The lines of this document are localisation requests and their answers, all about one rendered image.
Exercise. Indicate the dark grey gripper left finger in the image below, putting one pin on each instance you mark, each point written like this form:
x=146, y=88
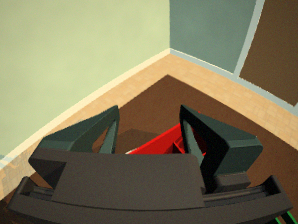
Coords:
x=80, y=137

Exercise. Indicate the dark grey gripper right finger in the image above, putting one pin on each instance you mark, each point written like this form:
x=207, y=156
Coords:
x=229, y=150

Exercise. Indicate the red crate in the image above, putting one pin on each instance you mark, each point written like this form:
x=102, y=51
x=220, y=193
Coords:
x=168, y=142

